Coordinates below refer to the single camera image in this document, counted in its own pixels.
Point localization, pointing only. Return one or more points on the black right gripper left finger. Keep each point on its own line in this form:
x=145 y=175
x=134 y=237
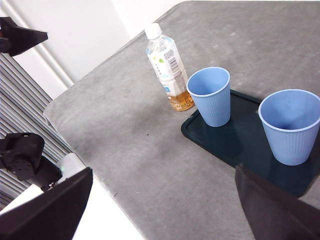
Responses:
x=45 y=215

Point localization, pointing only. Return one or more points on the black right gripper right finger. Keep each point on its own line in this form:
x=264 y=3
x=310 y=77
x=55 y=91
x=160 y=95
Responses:
x=280 y=215

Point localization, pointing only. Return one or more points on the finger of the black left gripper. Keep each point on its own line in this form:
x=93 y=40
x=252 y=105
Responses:
x=20 y=38

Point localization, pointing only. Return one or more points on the pale-label jasmine oolong tea bottle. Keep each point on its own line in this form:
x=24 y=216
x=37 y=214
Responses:
x=166 y=65

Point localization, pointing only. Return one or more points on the blue ribbed plastic cup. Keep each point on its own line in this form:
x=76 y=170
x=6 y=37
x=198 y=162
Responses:
x=215 y=107
x=292 y=145

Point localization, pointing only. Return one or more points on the dark teal rectangular tray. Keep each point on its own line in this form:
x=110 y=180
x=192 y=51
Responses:
x=225 y=140

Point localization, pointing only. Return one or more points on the white wall rail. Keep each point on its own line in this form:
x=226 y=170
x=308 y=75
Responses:
x=50 y=60

